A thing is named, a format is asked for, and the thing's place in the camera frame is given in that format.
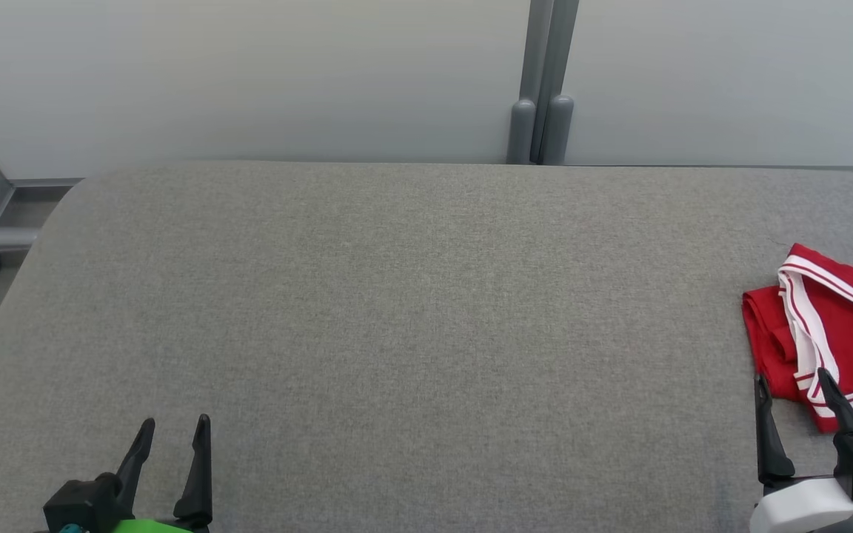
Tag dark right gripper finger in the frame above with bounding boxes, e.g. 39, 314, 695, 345
755, 374, 796, 488
817, 368, 853, 439

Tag red shorts white trim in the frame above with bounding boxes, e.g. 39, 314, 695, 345
741, 287, 805, 404

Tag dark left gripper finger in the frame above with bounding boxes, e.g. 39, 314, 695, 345
173, 415, 213, 528
116, 418, 155, 519

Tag red shirt white sleeves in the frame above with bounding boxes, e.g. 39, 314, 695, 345
776, 243, 853, 434

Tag grey partition post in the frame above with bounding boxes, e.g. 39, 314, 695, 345
506, 0, 580, 166

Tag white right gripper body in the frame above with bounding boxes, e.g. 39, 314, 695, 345
749, 477, 853, 533

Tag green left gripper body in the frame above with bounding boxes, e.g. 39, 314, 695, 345
108, 518, 194, 533

